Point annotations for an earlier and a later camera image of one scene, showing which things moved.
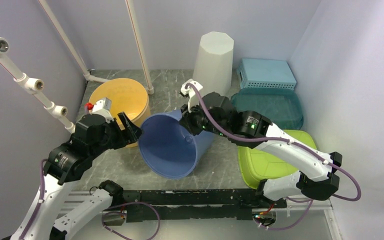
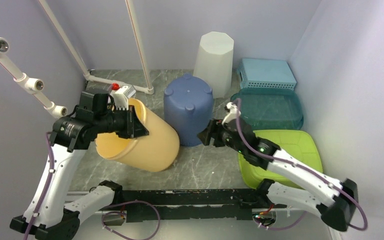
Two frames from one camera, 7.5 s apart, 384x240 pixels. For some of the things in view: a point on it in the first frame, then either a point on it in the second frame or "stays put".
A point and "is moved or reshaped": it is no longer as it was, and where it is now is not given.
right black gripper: x=187 y=119 → x=205 y=135
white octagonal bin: x=213 y=62 stays put
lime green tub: x=257 y=164 stays put
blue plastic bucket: x=168 y=148 is moved or reshaped
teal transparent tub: x=280 y=105 stays put
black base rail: x=145 y=205 stays put
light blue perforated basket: x=266 y=73 stays put
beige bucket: x=126 y=95 → x=155 y=152
